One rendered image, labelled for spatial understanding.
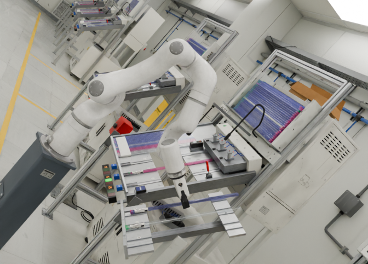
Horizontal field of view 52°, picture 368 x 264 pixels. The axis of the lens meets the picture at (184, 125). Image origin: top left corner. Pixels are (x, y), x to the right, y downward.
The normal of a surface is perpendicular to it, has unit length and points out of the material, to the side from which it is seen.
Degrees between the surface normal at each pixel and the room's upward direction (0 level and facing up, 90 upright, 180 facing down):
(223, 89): 90
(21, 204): 90
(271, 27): 90
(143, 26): 90
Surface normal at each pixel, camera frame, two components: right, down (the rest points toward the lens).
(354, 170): -0.69, -0.54
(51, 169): 0.43, 0.51
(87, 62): 0.29, 0.40
